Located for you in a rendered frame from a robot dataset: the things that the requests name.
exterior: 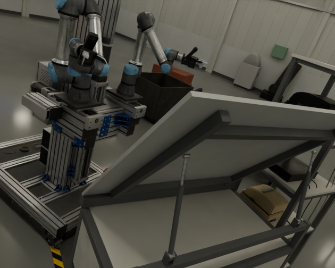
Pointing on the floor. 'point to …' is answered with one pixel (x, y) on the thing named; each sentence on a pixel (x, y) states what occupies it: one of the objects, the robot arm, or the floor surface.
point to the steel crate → (159, 93)
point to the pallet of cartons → (185, 77)
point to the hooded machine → (248, 72)
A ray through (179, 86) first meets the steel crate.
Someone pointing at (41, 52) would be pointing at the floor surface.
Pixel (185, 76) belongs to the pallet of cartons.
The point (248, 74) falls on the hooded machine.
